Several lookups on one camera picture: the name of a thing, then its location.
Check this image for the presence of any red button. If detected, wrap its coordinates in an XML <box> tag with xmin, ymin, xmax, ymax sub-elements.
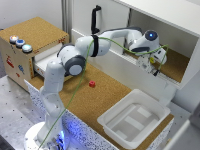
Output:
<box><xmin>8</xmin><ymin>35</ymin><xmax>19</xmax><ymax>45</ymax></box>

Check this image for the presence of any blue button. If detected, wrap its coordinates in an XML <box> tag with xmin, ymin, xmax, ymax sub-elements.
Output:
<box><xmin>15</xmin><ymin>38</ymin><xmax>26</xmax><ymax>48</ymax></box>

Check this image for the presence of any green button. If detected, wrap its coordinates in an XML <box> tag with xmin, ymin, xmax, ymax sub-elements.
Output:
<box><xmin>21</xmin><ymin>43</ymin><xmax>34</xmax><ymax>54</ymax></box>

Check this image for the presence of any black door handle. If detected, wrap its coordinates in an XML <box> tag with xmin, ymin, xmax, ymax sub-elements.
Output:
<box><xmin>91</xmin><ymin>4</ymin><xmax>103</xmax><ymax>36</ymax></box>

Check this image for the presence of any green cable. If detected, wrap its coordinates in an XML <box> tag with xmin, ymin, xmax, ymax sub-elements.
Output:
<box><xmin>37</xmin><ymin>35</ymin><xmax>170</xmax><ymax>150</ymax></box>

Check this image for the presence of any pink block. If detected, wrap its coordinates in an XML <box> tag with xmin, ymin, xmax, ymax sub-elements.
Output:
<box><xmin>88</xmin><ymin>80</ymin><xmax>97</xmax><ymax>88</ymax></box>

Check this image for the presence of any white plastic box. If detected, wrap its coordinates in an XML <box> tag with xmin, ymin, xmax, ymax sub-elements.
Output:
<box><xmin>96</xmin><ymin>88</ymin><xmax>172</xmax><ymax>150</ymax></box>

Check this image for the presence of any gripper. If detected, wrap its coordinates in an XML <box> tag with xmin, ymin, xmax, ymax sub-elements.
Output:
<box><xmin>137</xmin><ymin>51</ymin><xmax>160</xmax><ymax>73</ymax></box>

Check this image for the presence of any white sliding door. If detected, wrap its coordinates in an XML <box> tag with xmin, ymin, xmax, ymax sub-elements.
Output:
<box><xmin>71</xmin><ymin>0</ymin><xmax>132</xmax><ymax>51</ymax></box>

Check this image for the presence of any wooden drawer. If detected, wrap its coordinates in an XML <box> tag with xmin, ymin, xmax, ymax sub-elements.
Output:
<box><xmin>32</xmin><ymin>49</ymin><xmax>73</xmax><ymax>83</ymax></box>

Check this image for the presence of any wooden drawer box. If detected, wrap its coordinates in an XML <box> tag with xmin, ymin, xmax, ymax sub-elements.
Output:
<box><xmin>0</xmin><ymin>16</ymin><xmax>71</xmax><ymax>93</ymax></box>

